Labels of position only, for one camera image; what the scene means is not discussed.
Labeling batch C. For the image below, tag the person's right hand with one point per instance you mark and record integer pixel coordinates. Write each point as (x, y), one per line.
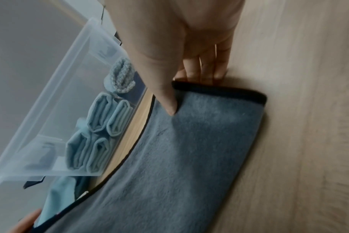
(168, 34)

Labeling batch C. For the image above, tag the dark blue grey cloth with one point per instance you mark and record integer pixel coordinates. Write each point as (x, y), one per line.
(177, 163)

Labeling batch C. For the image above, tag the grey striped towel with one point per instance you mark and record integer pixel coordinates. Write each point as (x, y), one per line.
(121, 75)

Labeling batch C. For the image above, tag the clear plastic storage box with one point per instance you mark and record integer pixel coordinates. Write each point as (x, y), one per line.
(48, 109)

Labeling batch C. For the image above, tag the person's left hand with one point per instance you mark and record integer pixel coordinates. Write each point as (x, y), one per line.
(25, 224)

